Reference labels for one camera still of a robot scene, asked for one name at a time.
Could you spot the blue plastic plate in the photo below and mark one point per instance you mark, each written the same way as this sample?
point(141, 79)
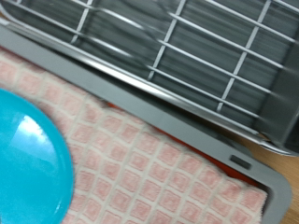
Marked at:
point(31, 161)

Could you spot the grey plastic crate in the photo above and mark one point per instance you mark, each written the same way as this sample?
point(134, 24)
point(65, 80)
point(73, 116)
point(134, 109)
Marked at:
point(174, 124)

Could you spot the pink checked towel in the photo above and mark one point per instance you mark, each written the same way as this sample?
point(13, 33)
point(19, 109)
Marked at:
point(149, 180)

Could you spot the grey plastic drain tray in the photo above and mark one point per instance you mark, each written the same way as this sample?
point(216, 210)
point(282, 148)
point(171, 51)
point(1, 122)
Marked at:
point(199, 40)

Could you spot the dark grey cutlery caddy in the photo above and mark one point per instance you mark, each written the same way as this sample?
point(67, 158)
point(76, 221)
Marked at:
point(281, 118)

